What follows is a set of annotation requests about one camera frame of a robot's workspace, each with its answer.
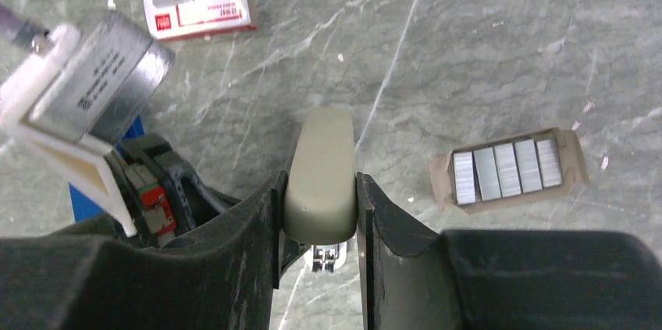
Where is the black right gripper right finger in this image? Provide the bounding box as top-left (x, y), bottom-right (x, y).
top-left (356, 173), bottom-right (661, 329)

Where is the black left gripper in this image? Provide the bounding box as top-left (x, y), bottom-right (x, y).
top-left (105, 134), bottom-right (311, 274)

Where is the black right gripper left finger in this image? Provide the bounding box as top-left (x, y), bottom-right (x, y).
top-left (1, 172), bottom-right (287, 329)

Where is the beige olive stapler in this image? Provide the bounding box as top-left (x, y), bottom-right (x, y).
top-left (283, 108), bottom-right (358, 273)

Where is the staple box tray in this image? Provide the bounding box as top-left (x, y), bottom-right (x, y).
top-left (430, 127), bottom-right (590, 214)

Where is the red staple box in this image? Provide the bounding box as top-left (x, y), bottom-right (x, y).
top-left (143, 0), bottom-right (258, 41)

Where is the staple strip one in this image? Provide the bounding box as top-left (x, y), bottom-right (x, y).
top-left (453, 152), bottom-right (476, 205)

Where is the staple strip two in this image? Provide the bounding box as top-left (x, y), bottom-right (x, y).
top-left (473, 147), bottom-right (502, 201)

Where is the staple strip three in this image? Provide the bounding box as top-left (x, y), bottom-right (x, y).
top-left (493, 143), bottom-right (522, 197)

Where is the staple strip four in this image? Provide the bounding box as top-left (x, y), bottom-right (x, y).
top-left (514, 140), bottom-right (543, 193)

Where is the staple strip five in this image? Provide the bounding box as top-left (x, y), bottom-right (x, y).
top-left (536, 139), bottom-right (563, 188)

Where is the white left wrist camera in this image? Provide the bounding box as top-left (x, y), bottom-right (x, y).
top-left (1, 7), bottom-right (176, 237)

